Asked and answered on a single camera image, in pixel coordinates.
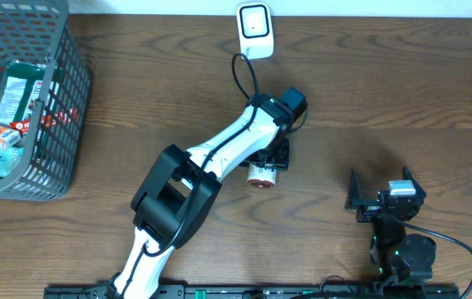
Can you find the green lid jar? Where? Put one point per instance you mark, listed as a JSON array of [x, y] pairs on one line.
[[262, 178]]

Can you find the red white snack bar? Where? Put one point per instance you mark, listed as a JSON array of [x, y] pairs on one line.
[[23, 125]]

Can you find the black mounting rail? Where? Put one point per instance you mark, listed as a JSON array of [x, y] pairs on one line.
[[174, 291]]

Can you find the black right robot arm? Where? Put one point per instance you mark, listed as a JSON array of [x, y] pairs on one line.
[[401, 256]]

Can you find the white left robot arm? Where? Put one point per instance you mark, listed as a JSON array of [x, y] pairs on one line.
[[179, 191]]

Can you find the green white wipes pack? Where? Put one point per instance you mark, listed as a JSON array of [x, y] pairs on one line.
[[21, 92]]

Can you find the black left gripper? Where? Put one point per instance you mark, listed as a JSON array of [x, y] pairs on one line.
[[284, 164]]

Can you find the grey plastic mesh basket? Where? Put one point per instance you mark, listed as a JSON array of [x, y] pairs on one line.
[[35, 33]]

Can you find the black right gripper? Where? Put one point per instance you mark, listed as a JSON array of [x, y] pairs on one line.
[[354, 199]]

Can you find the white barcode scanner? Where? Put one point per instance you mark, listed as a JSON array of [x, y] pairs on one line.
[[255, 30]]

